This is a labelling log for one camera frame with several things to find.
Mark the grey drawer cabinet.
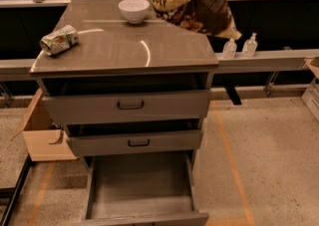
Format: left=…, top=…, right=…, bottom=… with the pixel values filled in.
left=29, top=0, right=220, bottom=226

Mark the grey middle drawer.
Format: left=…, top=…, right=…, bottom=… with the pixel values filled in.
left=67, top=129, right=202, bottom=156

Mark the grey top drawer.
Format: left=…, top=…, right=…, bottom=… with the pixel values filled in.
left=43, top=90, right=210, bottom=124

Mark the grey open bottom drawer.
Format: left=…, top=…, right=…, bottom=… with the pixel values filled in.
left=75, top=151, right=208, bottom=226

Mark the left clear sanitizer bottle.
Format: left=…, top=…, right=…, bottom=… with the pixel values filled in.
left=222, top=39, right=237, bottom=59

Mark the clear sanitizer bottle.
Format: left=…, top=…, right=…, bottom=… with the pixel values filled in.
left=242, top=33, right=258, bottom=57
left=222, top=39, right=237, bottom=59

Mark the white bowl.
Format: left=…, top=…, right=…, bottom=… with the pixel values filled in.
left=118, top=0, right=150, bottom=24

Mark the right clear sanitizer bottle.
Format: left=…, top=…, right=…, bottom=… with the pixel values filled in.
left=242, top=33, right=258, bottom=57

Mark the crushed green soda can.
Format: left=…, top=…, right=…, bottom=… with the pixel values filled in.
left=40, top=25, right=79, bottom=55

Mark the open cardboard box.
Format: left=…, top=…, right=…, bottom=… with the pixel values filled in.
left=13, top=90, right=76, bottom=161

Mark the white box at right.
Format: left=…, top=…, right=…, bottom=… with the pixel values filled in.
left=301, top=78, right=319, bottom=121

